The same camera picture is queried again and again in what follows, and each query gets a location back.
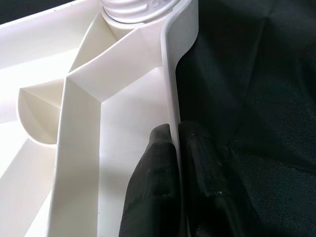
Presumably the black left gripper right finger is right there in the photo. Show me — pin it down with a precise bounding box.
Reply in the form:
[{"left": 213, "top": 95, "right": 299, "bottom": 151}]
[{"left": 177, "top": 120, "right": 262, "bottom": 237}]

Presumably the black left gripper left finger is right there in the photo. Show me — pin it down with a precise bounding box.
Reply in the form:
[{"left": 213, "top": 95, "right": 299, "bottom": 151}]
[{"left": 118, "top": 123, "right": 185, "bottom": 237}]

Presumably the white plastic children table top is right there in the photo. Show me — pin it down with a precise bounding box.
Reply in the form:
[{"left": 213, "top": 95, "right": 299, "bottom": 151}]
[{"left": 0, "top": 0, "right": 199, "bottom": 237}]

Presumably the white plastic table leg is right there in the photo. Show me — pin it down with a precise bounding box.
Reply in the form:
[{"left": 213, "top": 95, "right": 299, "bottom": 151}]
[{"left": 100, "top": 0, "right": 183, "bottom": 24}]

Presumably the black tablecloth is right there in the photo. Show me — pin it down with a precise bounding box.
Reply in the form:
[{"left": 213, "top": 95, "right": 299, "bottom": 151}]
[{"left": 0, "top": 0, "right": 316, "bottom": 237}]

